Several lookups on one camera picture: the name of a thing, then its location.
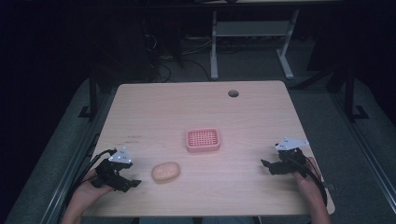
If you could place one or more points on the white desk frame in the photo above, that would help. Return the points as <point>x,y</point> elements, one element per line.
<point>249,28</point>

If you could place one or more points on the person's right hand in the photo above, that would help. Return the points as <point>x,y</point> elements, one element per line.
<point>306,183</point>

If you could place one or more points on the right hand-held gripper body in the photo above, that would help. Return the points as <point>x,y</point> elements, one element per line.
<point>291,160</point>

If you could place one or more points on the pink soap dish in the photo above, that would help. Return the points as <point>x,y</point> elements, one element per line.
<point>203,140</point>

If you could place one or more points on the person's left hand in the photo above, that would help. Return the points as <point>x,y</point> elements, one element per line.
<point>87,192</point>

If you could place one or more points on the black metal stand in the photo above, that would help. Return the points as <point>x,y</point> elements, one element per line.
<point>350,96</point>
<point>92,96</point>

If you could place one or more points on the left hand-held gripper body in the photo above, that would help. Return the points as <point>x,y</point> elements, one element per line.
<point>109,170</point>

